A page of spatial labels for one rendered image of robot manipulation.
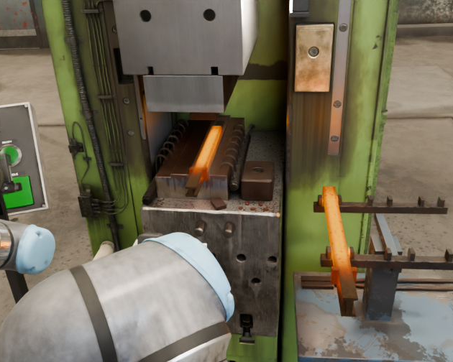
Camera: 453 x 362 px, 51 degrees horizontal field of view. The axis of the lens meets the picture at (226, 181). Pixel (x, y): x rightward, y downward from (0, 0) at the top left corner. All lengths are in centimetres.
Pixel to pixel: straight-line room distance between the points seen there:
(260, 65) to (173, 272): 123
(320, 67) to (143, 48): 45
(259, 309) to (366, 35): 81
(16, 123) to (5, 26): 667
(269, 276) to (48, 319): 96
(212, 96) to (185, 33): 16
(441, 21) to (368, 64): 635
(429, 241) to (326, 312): 166
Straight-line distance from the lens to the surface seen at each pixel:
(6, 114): 135
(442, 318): 133
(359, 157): 142
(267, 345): 158
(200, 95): 120
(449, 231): 299
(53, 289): 50
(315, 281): 134
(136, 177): 152
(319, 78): 129
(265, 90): 168
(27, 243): 79
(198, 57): 118
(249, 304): 146
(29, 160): 132
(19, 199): 132
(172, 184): 133
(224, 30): 115
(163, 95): 123
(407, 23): 750
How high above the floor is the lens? 160
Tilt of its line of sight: 29 degrees down
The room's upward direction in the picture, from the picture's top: 2 degrees counter-clockwise
